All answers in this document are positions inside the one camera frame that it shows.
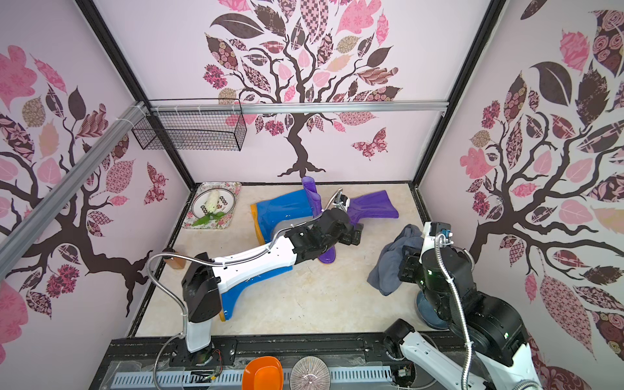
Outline aluminium rail back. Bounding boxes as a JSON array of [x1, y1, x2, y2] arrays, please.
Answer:
[[149, 100, 449, 115]]

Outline patterned plate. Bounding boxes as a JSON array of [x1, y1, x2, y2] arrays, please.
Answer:
[[191, 188, 237, 219]]

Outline floral tray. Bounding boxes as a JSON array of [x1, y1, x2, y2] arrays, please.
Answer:
[[183, 182, 242, 230]]

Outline flexible metal conduit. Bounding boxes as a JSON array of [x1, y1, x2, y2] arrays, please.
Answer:
[[434, 233, 473, 390], [146, 189, 343, 340]]

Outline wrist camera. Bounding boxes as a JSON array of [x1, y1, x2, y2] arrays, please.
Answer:
[[333, 192, 350, 212], [421, 222, 453, 254]]

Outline white slotted cable duct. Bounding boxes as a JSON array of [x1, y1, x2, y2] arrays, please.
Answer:
[[109, 365, 396, 390]]

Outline white flower with leaves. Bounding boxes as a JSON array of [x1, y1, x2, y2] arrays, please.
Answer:
[[193, 189, 227, 227]]

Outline aluminium rail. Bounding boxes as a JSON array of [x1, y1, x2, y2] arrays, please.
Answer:
[[149, 100, 449, 115], [1, 102, 148, 279]]

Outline right flexible metal conduit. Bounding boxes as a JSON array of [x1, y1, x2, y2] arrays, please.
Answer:
[[434, 233, 473, 390]]

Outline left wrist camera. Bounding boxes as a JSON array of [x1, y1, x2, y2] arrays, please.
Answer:
[[333, 192, 350, 212]]

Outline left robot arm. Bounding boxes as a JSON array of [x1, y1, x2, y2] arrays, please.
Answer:
[[181, 208, 362, 353]]

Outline left flexible metal conduit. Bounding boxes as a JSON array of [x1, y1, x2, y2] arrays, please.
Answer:
[[146, 189, 343, 340]]

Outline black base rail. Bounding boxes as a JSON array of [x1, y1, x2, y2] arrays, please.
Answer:
[[100, 332, 391, 368]]

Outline orange plastic bowl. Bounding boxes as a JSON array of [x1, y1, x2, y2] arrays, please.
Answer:
[[241, 356, 284, 390]]

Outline grey cloth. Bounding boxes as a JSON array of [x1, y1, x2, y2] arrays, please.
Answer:
[[367, 224, 424, 297]]

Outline brown bottle black cap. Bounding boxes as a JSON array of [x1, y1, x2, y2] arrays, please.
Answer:
[[162, 247, 187, 270]]

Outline blue boot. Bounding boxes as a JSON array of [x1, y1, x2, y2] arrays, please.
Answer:
[[218, 265, 294, 323], [250, 189, 313, 245]]

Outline aluminium rail left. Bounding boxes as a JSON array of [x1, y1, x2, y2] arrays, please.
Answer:
[[1, 102, 148, 279]]

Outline blue ceramic bowl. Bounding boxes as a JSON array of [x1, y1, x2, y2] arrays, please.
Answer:
[[415, 292, 449, 330]]

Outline blue boot far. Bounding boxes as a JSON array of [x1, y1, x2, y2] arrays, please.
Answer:
[[250, 189, 313, 245]]

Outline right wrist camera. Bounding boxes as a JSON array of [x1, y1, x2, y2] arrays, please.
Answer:
[[421, 222, 453, 254]]

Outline purple boot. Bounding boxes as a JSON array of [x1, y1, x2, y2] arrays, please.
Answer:
[[302, 176, 336, 264], [347, 190, 400, 225]]

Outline black wire basket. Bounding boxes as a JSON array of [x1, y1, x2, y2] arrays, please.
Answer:
[[133, 97, 247, 151]]

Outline blue boot near left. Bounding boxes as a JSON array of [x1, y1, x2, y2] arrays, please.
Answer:
[[218, 265, 294, 323]]

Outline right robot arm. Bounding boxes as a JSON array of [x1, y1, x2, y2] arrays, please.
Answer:
[[383, 222, 541, 389]]

